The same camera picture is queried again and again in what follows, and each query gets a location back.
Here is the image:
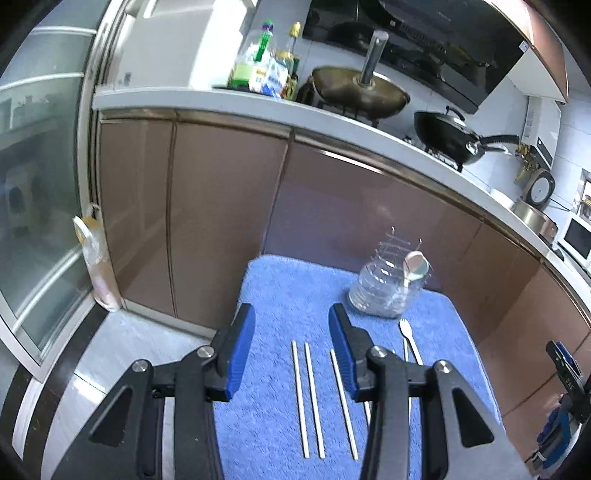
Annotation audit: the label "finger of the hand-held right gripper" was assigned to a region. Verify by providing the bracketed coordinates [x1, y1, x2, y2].
[546, 340, 579, 398]

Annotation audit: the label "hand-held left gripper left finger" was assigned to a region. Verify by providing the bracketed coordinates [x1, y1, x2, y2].
[51, 303, 256, 480]

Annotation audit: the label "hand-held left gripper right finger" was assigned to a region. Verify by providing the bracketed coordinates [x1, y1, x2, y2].
[329, 303, 532, 480]

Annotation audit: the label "white plastic fork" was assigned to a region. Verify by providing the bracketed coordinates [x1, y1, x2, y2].
[398, 318, 424, 365]

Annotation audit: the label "clear utensil holder wire rack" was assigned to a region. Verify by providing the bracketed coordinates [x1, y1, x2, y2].
[348, 226, 432, 319]

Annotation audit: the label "person's right hand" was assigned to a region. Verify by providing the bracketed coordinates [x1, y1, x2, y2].
[537, 406, 575, 446]

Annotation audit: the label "blue towel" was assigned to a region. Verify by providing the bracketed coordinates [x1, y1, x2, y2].
[212, 255, 504, 480]

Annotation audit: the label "white spoon in holder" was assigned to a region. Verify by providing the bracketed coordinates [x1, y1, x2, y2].
[397, 251, 431, 301]

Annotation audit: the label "white microwave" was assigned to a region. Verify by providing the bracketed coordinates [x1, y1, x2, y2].
[556, 215, 591, 269]

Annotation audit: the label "brown kitchen base cabinet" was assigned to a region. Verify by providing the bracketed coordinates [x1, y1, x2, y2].
[98, 108, 591, 462]

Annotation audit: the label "rice cooker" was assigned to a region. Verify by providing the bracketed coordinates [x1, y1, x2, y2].
[512, 168, 558, 241]

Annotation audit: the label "hanging plastic bag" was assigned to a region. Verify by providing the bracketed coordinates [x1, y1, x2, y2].
[72, 203, 123, 313]

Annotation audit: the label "yellow gas valves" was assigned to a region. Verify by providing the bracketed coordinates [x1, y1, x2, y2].
[516, 144, 537, 182]

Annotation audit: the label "gas stove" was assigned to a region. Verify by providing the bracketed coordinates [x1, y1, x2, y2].
[318, 99, 465, 173]

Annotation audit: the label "white water heater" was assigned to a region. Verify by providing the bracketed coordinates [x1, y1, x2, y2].
[522, 99, 555, 163]

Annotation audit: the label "black wok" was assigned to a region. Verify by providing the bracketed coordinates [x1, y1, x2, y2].
[414, 106, 520, 166]

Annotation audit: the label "glass sliding door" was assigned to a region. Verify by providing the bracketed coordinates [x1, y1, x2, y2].
[0, 27, 101, 372]

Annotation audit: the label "white kitchen countertop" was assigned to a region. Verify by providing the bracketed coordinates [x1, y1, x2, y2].
[91, 87, 591, 326]

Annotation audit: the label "bronze wok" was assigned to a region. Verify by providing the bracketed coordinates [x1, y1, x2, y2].
[312, 30, 411, 121]

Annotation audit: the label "white salt bag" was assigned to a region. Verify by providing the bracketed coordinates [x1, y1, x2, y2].
[262, 52, 290, 96]

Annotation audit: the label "green bottle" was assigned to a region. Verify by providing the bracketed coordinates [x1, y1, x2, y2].
[230, 21, 274, 89]

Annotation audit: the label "yellow cap oil bottle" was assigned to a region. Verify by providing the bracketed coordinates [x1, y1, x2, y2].
[281, 22, 302, 100]

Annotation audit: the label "black range hood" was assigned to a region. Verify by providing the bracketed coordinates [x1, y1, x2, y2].
[302, 0, 527, 114]

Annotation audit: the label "brown wall cabinet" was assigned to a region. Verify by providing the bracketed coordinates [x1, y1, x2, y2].
[521, 0, 570, 103]

